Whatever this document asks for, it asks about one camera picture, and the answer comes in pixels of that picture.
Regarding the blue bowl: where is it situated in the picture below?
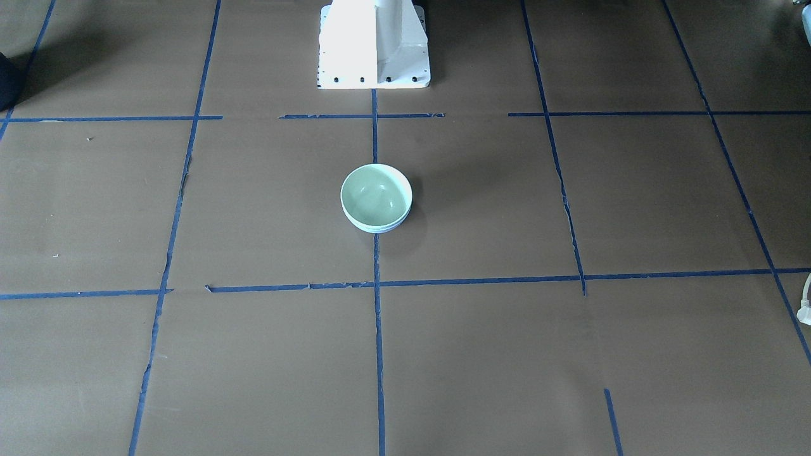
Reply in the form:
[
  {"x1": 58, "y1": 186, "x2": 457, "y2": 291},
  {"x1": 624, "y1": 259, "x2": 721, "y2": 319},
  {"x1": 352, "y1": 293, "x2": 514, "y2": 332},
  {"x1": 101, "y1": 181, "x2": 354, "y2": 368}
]
[{"x1": 343, "y1": 206, "x2": 411, "y2": 234}]

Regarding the green bowl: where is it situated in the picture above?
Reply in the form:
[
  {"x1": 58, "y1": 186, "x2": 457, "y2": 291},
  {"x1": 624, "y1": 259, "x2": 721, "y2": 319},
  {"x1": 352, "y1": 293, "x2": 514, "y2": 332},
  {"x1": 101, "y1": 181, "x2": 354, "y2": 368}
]
[{"x1": 340, "y1": 163, "x2": 413, "y2": 210}]

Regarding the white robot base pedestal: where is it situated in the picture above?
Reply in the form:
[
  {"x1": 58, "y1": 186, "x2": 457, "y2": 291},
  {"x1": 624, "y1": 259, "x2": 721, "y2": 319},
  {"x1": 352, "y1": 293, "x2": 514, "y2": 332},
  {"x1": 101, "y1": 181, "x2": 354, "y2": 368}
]
[{"x1": 316, "y1": 1, "x2": 431, "y2": 90}]

